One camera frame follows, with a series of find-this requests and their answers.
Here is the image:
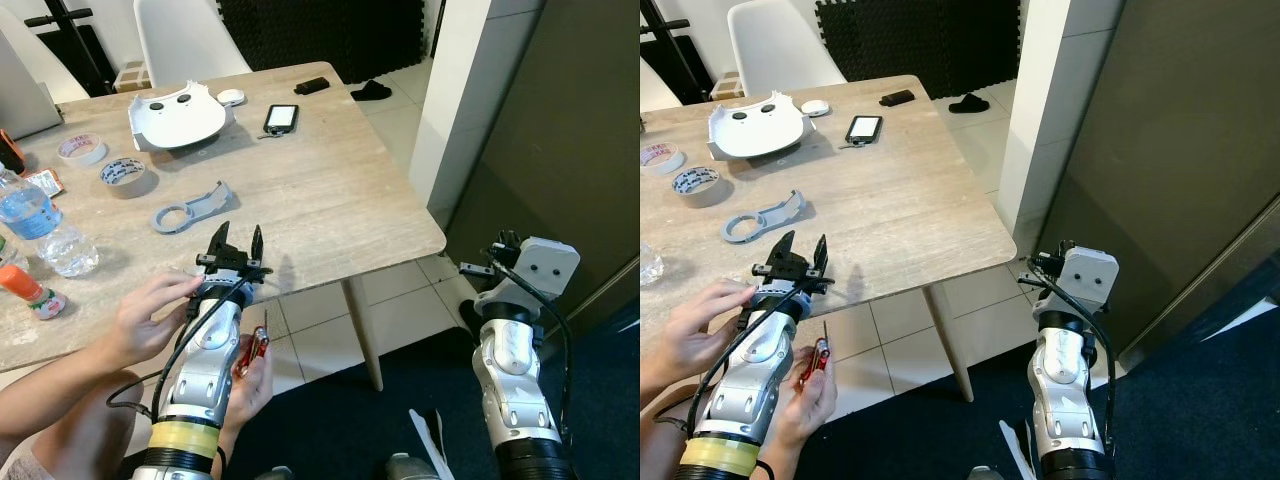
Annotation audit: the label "green-label clear water bottle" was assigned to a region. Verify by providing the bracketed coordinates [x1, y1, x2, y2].
[0, 235, 31, 276]

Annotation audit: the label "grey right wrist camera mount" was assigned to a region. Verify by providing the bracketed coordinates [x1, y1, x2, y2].
[480, 237, 581, 321]
[1045, 245, 1121, 319]

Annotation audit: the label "silver laptop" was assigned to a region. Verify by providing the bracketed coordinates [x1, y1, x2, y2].
[0, 30, 63, 141]

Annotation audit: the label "small orange-capped bottle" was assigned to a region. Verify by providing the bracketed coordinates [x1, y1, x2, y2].
[0, 263, 68, 321]

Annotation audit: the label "small red packet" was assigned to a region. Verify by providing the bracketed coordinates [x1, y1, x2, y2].
[25, 168, 66, 199]

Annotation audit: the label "wooden table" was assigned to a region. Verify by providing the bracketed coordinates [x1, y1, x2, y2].
[0, 60, 448, 393]
[640, 75, 1019, 403]

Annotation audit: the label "grey-shorts person's right hand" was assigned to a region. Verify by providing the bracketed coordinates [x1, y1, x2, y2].
[770, 340, 839, 453]
[213, 320, 277, 441]

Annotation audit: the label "small black smartphone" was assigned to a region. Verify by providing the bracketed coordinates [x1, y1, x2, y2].
[845, 114, 885, 149]
[263, 103, 301, 138]

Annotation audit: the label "white robot face shell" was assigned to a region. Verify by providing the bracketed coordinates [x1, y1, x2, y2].
[128, 82, 236, 153]
[706, 92, 813, 163]

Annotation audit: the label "grey ring bracket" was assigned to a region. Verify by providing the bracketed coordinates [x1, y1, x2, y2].
[151, 181, 237, 235]
[722, 190, 807, 245]

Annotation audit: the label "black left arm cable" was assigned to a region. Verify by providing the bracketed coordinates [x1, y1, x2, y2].
[685, 285, 806, 436]
[105, 275, 251, 421]

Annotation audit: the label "white tape roll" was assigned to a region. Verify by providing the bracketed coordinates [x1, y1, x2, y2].
[57, 133, 109, 167]
[640, 142, 684, 178]

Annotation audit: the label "person in grey shorts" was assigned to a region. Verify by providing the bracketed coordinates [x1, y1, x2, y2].
[0, 395, 151, 480]
[640, 400, 701, 480]

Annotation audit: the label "grey-shorts person's left hand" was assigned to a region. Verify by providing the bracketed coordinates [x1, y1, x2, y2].
[100, 270, 206, 368]
[660, 280, 758, 386]

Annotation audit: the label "black foam tile panel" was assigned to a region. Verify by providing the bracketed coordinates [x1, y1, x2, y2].
[815, 0, 1023, 98]
[218, 0, 426, 86]

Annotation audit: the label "red multi-tool pliers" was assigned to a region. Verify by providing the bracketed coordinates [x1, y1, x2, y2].
[797, 320, 833, 386]
[232, 310, 271, 379]

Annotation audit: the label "orange black handheld device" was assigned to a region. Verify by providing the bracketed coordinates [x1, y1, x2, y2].
[0, 128, 26, 176]

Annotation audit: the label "white plastic chair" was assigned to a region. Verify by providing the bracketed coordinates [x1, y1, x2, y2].
[727, 0, 846, 98]
[0, 5, 91, 106]
[133, 0, 253, 89]
[640, 55, 681, 113]

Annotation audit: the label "black metal stand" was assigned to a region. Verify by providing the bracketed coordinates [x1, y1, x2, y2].
[640, 0, 716, 106]
[22, 0, 119, 98]

